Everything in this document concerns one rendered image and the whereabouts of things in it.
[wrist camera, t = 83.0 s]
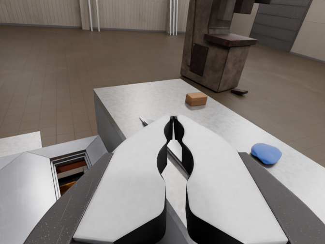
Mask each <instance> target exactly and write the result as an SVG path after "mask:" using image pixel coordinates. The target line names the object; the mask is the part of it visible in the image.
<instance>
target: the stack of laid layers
mask: <svg viewBox="0 0 325 244"><path fill-rule="evenodd" d="M83 159H84V160H85V162H86V165H87V167H88V170H89V169H90V168H91V167H92V164H91V162H90V159H89V156H88V154H87V151H86V150H81V151H78V152H73V153H69V154H65V155H61V156H58V157H54V158H50V164H51V170H52V176H53V182H54V188H55V194H56V200H58V199H59V198H60V197H61V195H60V189H59V182H58V178H57V172H56V167H58V166H62V165H65V164H69V163H72V162H76V161H79V160H83Z"/></svg>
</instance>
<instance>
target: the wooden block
mask: <svg viewBox="0 0 325 244"><path fill-rule="evenodd" d="M185 102H186V103H187V104H188V105H190V106H191V107H192V106H199V105H205V104H206V102H207V96H206V95H205V94H204V93H202V92H195V93H187V94H186V99H185Z"/></svg>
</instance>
